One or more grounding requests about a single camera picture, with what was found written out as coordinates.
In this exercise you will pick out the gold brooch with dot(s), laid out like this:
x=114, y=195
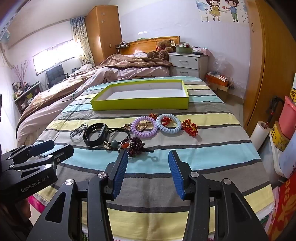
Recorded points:
x=141, y=126

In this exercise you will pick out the person's left forearm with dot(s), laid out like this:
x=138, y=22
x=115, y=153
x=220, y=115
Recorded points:
x=12, y=222

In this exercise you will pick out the wooden headboard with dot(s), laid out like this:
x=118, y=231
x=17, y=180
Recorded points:
x=143, y=44

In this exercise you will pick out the dark red beaded hair clip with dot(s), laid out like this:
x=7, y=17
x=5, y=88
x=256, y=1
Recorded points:
x=136, y=144

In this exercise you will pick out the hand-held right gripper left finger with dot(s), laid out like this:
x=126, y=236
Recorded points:
x=120, y=177

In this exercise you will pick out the tall narrow wooden wardrobe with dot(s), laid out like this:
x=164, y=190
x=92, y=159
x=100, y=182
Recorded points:
x=104, y=32

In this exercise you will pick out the clear plastic bag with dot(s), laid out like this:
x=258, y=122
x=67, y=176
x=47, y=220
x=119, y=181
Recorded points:
x=219, y=64

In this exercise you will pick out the dark office chair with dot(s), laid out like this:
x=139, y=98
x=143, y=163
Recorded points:
x=55, y=75

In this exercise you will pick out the yellow-green cardboard box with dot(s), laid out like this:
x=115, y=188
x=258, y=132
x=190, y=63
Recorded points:
x=138, y=104

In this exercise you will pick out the small black hair elastic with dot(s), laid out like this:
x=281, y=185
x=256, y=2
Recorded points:
x=149, y=159

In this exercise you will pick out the red knot ornament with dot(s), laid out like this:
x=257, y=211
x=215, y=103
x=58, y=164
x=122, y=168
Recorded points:
x=165, y=120
x=189, y=127

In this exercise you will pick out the pink flower branches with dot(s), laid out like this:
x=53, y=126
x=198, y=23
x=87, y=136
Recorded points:
x=22, y=71

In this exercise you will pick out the black wristband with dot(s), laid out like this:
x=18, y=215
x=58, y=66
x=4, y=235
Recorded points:
x=97, y=126

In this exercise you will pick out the bed with pink blanket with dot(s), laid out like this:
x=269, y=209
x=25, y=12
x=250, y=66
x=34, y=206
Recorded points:
x=69, y=92

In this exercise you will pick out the patterned curtain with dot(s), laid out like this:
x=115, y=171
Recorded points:
x=81, y=39

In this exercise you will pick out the white paper roll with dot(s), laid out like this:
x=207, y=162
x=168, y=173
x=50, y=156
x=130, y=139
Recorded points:
x=260, y=136

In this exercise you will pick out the window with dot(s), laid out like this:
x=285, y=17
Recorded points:
x=55, y=55

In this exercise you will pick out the red and black tool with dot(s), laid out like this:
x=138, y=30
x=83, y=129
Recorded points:
x=274, y=106

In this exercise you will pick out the cluttered low shelf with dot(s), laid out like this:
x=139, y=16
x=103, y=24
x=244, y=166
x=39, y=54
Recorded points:
x=25, y=97

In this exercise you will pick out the white printed paper bag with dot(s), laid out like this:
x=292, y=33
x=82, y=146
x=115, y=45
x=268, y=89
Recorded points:
x=293, y=90

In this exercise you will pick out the cartoon wall poster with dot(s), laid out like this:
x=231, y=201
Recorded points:
x=222, y=9

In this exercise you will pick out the yellow printed box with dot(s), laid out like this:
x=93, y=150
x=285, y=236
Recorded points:
x=279, y=136

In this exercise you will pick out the white pillow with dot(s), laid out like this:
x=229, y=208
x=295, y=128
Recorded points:
x=140, y=54

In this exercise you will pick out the green basin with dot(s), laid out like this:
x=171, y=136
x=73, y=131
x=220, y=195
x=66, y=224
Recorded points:
x=183, y=49

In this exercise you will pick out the white nightstand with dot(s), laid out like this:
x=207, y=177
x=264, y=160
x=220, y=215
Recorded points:
x=187, y=62

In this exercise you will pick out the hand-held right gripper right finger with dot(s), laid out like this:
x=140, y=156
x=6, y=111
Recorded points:
x=177, y=177

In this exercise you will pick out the pink bucket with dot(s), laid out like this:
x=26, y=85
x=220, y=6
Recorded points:
x=288, y=118

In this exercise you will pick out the white wall switch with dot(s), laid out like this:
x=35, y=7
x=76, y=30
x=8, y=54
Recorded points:
x=204, y=18

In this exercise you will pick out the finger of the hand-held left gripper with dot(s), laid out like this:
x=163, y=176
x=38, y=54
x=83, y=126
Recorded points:
x=42, y=145
x=63, y=153

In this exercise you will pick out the pink striped cloth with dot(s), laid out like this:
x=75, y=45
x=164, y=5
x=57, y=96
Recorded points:
x=37, y=204

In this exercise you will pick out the red printed packet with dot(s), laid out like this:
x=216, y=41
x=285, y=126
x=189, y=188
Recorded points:
x=284, y=208

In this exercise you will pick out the cardboard box with books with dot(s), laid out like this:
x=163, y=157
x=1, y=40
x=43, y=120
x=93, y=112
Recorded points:
x=218, y=80

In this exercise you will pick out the large wooden wardrobe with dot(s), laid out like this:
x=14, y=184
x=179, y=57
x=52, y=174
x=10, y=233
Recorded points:
x=266, y=69

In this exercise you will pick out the cluttered headboard shelf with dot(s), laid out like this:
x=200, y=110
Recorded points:
x=122, y=44

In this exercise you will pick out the brown teddy bear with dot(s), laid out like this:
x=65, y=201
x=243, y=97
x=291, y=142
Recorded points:
x=161, y=49

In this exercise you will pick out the white plastic board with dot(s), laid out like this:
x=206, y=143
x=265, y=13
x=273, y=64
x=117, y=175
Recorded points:
x=286, y=160

